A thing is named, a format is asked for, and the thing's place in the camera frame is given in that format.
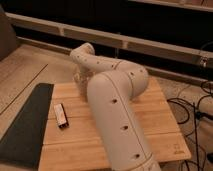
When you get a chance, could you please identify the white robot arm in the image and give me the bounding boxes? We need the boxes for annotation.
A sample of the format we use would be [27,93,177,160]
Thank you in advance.
[70,43,161,171]

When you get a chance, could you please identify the dark grey floor mat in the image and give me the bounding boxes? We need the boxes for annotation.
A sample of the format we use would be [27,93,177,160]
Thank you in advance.
[0,83,53,169]

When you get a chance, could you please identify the black cables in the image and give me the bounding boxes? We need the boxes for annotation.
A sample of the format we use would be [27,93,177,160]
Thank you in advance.
[166,79,213,171]

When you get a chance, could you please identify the metal window rail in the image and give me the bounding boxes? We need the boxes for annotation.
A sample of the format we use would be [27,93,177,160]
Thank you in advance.
[6,12,213,67]

